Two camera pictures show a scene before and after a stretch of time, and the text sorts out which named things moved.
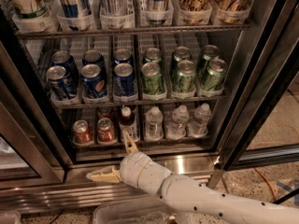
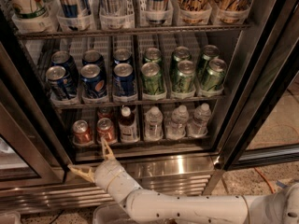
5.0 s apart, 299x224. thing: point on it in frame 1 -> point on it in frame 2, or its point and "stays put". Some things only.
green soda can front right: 215,74 stays put
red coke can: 82,133 stays put
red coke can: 106,132 stays put
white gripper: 132,168 -> 105,174
